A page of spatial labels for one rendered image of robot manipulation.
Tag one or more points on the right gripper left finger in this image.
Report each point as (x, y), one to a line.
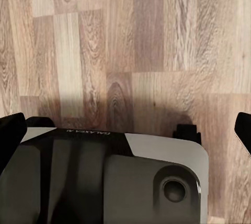
(12, 130)

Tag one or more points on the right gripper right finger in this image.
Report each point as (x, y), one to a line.
(243, 129)

